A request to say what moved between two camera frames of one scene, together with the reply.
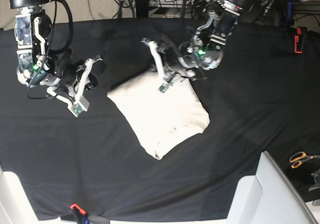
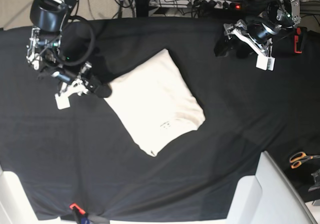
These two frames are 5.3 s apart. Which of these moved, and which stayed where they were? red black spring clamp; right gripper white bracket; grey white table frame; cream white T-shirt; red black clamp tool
Moved: cream white T-shirt; right gripper white bracket
Stayed: red black spring clamp; grey white table frame; red black clamp tool
